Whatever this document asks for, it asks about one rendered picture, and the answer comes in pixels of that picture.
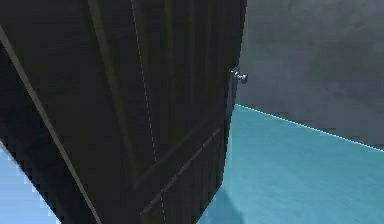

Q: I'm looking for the silver round door knob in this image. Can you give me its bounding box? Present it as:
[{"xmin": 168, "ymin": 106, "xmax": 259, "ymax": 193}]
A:
[{"xmin": 230, "ymin": 67, "xmax": 249, "ymax": 85}]

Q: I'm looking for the dark wooden room door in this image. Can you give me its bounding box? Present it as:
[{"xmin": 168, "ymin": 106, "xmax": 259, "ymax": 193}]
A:
[{"xmin": 0, "ymin": 0, "xmax": 248, "ymax": 224}]

